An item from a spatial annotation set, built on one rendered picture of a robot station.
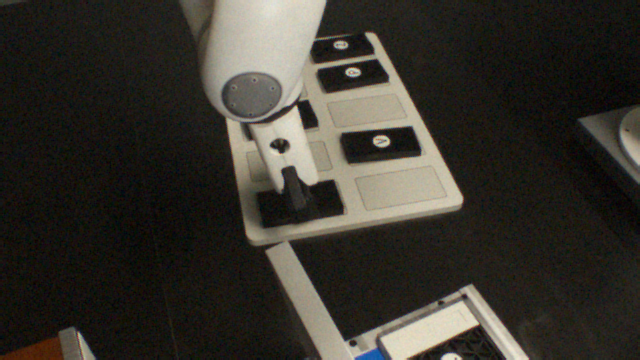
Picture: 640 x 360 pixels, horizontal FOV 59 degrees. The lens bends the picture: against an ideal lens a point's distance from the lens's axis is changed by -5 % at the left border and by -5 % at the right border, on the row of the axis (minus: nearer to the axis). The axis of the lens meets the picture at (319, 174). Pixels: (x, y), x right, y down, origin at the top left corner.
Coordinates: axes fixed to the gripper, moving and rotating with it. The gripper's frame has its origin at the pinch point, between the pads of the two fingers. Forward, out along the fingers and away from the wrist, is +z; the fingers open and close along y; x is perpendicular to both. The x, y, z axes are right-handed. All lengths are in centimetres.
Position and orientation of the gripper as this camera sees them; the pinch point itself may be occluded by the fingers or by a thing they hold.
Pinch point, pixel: (298, 192)
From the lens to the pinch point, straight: 70.7
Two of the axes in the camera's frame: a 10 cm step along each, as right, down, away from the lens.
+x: -9.5, 3.1, -0.2
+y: -2.3, -6.9, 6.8
